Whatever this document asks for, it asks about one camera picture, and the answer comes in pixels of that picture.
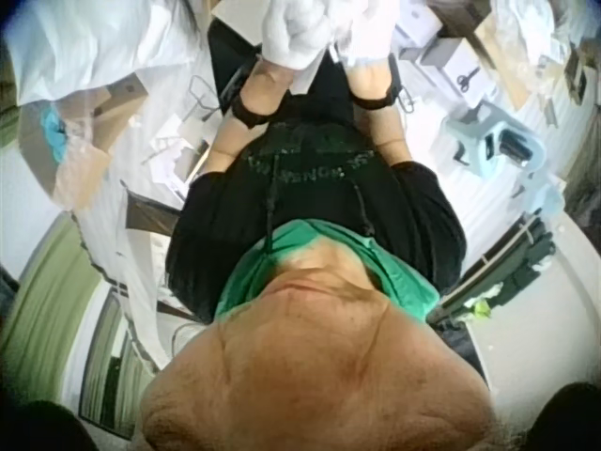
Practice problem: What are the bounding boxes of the person's right hand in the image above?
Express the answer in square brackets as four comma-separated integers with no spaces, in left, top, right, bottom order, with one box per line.
[336,0,400,67]

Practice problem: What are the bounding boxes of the person's left hand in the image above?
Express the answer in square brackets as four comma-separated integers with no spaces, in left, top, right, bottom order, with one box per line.
[259,0,337,72]

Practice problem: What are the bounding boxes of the black wrist band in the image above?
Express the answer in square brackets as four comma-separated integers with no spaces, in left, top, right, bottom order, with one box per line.
[229,87,284,130]
[350,89,403,111]

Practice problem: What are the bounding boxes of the pile of white boxes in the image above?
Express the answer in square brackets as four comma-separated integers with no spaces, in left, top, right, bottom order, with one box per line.
[392,16,501,107]

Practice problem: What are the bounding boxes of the black scissors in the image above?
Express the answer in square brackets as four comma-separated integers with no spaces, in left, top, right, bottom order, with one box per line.
[454,68,481,93]

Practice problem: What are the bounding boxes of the white papers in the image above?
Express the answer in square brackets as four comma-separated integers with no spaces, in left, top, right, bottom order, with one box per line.
[140,112,212,189]

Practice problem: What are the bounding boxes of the white plastic bag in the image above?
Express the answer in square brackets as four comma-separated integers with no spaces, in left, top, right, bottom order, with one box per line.
[16,0,210,107]

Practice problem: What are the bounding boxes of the brown cardboard box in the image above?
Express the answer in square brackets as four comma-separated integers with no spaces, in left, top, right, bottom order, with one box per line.
[21,74,154,203]

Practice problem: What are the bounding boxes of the flat brown cardboard sheets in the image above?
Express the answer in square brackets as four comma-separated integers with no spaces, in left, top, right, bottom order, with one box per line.
[471,8,572,114]

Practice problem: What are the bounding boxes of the light blue plastic stool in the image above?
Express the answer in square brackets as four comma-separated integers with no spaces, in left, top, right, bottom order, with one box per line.
[439,108,548,182]

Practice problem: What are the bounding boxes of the blue cloth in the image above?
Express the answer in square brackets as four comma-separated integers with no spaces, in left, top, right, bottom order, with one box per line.
[38,106,72,164]

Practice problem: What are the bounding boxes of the black tripod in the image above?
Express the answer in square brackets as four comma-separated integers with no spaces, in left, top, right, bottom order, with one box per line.
[434,220,560,325]

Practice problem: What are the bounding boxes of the green door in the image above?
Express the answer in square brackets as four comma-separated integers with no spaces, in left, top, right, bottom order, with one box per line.
[7,218,102,391]

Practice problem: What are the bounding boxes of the grey metal wire frame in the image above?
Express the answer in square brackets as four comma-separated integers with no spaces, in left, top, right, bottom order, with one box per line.
[187,75,222,118]

